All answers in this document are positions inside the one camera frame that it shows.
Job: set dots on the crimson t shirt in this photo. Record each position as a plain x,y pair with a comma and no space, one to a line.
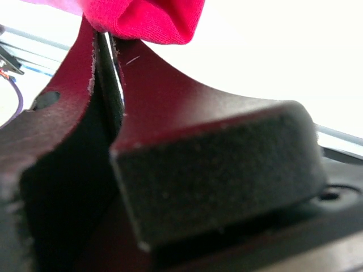
166,22

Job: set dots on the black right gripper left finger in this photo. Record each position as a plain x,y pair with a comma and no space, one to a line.
56,179

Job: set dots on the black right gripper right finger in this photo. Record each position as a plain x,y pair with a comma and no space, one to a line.
192,159

